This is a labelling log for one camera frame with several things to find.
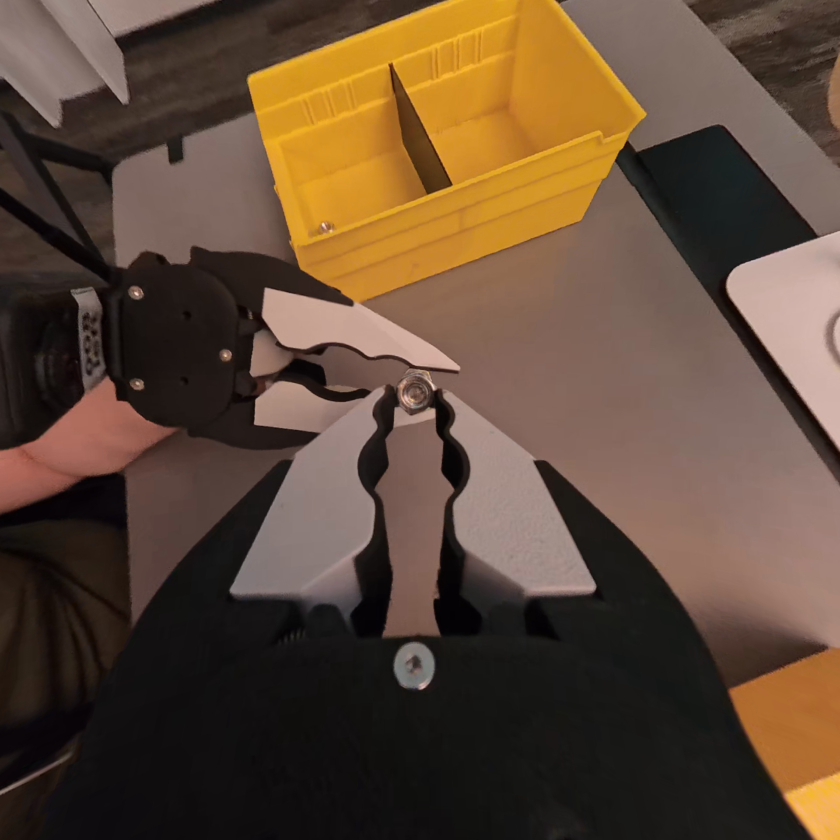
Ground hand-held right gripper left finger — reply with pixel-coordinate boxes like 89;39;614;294
228;385;396;603

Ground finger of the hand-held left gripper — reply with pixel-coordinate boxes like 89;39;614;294
251;357;375;435
261;286;462;376

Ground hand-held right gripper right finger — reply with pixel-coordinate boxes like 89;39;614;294
433;387;598;601

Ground yellow plastic bin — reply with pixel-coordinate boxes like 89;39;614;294
247;0;647;304

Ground person's left forearm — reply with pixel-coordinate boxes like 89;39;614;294
0;420;126;514

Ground person's left hand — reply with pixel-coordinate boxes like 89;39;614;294
79;379;193;476

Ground dark bin divider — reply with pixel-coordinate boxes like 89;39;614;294
389;62;454;194

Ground white metal stand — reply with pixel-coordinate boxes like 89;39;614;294
725;231;840;454

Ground dark table mat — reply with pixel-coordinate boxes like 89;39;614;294
617;125;818;316

